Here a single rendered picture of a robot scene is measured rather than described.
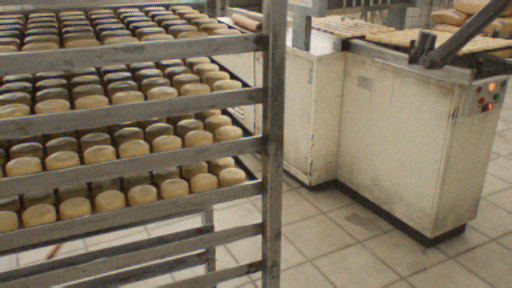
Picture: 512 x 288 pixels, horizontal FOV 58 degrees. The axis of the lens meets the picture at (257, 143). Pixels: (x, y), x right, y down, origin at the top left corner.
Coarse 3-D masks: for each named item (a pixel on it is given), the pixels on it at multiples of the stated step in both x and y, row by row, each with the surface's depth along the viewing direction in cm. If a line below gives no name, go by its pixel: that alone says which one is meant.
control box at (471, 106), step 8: (480, 80) 192; (488, 80) 192; (496, 80) 194; (472, 88) 188; (488, 88) 193; (496, 88) 196; (504, 88) 199; (472, 96) 189; (480, 96) 192; (488, 96) 195; (504, 96) 201; (464, 104) 192; (472, 104) 191; (480, 104) 194; (488, 104) 197; (496, 104) 200; (464, 112) 193; (472, 112) 193; (480, 112) 196
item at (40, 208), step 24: (168, 168) 91; (192, 168) 91; (216, 168) 92; (48, 192) 83; (72, 192) 83; (96, 192) 85; (120, 192) 83; (144, 192) 82; (168, 192) 83; (192, 192) 86; (0, 216) 75; (24, 216) 76; (48, 216) 76; (72, 216) 77
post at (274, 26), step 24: (264, 0) 72; (264, 24) 73; (264, 48) 74; (264, 72) 76; (264, 96) 78; (264, 120) 79; (264, 144) 81; (264, 168) 83; (264, 192) 85; (264, 216) 87; (264, 240) 89; (264, 264) 91
